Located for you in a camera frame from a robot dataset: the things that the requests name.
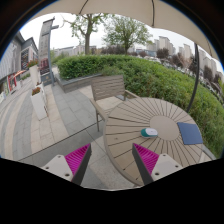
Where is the tall grey sign pylon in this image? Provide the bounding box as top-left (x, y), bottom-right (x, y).
top-left (38, 18), bottom-right (58, 86)

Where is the dark umbrella pole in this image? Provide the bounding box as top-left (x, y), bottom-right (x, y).
top-left (186, 43), bottom-right (200, 114)

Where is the left bare tree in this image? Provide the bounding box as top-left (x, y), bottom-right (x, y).
top-left (63, 13), bottom-right (108, 55)

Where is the white and teal computer mouse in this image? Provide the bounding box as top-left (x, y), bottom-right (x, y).
top-left (141, 128), bottom-right (158, 138)

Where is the white planter box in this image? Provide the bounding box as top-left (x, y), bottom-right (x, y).
top-left (29, 65), bottom-right (41, 86)
top-left (31, 87), bottom-right (48, 120)

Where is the white planter box far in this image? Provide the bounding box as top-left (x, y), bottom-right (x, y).
top-left (29, 65), bottom-right (41, 86)

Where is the white planter box near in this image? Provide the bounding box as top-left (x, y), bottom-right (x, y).
top-left (31, 87), bottom-right (48, 120)

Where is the green trimmed hedge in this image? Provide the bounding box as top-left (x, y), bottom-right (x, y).
top-left (56, 55), bottom-right (224, 158)

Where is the wooden slatted chair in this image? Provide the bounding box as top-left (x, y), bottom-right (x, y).
top-left (90, 75), bottom-right (137, 122)

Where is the grey shopfront building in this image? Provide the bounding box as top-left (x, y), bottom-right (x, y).
top-left (0, 32), bottom-right (38, 95)

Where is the right leafy tree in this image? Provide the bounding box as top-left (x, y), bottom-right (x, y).
top-left (103, 15), bottom-right (151, 53)

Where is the round wooden slatted table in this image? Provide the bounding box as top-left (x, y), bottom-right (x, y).
top-left (104, 97), bottom-right (203, 185)

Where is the blue mouse pad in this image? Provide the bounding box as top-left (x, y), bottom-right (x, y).
top-left (177, 122), bottom-right (203, 145)

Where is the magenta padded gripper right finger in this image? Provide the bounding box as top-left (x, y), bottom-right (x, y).
top-left (132, 143), bottom-right (182, 185)

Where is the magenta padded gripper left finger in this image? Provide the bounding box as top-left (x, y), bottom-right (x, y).
top-left (42, 144), bottom-right (92, 185)

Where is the grey stone hedge planter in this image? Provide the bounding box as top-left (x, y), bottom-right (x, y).
top-left (55, 73), bottom-right (101, 93)

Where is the beige patio umbrella canopy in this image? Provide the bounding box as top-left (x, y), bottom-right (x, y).
top-left (31, 0), bottom-right (219, 60)

